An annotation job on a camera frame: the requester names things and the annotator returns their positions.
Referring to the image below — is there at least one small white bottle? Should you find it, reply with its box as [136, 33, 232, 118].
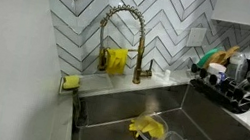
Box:
[162, 68, 173, 82]

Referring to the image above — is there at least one crumpled yellow cloth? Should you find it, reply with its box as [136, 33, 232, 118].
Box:
[127, 113, 168, 140]

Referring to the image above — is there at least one black dish rack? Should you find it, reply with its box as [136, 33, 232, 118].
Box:
[184, 61, 250, 117]

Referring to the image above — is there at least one black sink caddy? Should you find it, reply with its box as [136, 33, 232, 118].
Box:
[67, 87, 94, 130]

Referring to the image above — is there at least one yellow cloth on faucet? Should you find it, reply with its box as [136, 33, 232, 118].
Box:
[102, 45, 130, 78]

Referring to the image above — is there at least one clear baby bottle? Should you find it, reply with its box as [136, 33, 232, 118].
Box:
[224, 50, 250, 85]

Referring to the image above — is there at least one stainless steel sink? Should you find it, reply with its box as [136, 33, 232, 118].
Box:
[67, 66, 250, 140]

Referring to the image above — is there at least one green plastic plate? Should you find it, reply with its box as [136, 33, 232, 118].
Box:
[195, 44, 220, 71]

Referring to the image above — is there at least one white wall outlet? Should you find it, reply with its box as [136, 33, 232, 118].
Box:
[185, 25, 209, 50]

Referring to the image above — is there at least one clear round bowl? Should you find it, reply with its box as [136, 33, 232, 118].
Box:
[130, 110, 171, 140]

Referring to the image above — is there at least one yellow sponge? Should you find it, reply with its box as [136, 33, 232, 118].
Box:
[61, 73, 82, 92]

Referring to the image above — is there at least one clear sponge tray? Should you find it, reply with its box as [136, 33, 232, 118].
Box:
[57, 65, 116, 103]

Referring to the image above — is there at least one white cup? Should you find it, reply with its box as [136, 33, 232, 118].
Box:
[206, 61, 228, 79]

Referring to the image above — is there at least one gold spring faucet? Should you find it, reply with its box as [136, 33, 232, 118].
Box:
[91, 0, 163, 87]

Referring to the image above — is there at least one wooden bowl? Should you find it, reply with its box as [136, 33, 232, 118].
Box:
[203, 41, 241, 74]

